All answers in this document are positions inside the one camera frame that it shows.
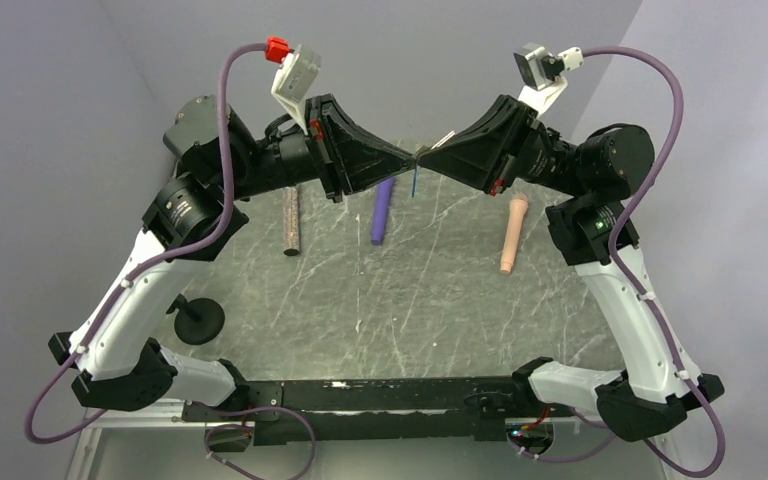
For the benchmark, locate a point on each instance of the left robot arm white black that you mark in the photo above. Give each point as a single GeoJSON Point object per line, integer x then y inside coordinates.
{"type": "Point", "coordinates": [119, 365]}

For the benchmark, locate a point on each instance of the black base frame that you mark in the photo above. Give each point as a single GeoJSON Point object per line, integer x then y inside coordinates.
{"type": "Point", "coordinates": [481, 408]}

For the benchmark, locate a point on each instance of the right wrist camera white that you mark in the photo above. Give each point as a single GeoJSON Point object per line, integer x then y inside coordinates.
{"type": "Point", "coordinates": [543, 74]}

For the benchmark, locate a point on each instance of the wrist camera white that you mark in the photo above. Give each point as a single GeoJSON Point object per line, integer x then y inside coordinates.
{"type": "Point", "coordinates": [543, 74]}
{"type": "Point", "coordinates": [298, 69]}

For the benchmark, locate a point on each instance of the beige peach stick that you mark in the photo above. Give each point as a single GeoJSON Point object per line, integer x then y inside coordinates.
{"type": "Point", "coordinates": [518, 207]}

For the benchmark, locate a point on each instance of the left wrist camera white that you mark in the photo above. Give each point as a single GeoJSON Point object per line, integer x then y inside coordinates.
{"type": "Point", "coordinates": [298, 69]}

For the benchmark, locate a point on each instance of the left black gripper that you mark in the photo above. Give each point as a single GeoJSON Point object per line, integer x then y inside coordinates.
{"type": "Point", "coordinates": [348, 157]}

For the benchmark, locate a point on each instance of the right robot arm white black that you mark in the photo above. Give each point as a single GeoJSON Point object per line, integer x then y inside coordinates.
{"type": "Point", "coordinates": [659, 384]}

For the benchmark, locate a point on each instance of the glitter tube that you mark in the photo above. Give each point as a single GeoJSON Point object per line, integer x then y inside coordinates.
{"type": "Point", "coordinates": [291, 235]}

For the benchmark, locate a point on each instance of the purple cylinder stick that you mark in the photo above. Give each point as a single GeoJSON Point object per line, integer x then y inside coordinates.
{"type": "Point", "coordinates": [381, 211]}

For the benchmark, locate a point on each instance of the gold microphone on black stand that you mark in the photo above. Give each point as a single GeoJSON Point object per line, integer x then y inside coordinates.
{"type": "Point", "coordinates": [197, 321]}

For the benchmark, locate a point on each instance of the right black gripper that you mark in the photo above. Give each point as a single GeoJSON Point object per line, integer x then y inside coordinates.
{"type": "Point", "coordinates": [491, 152]}

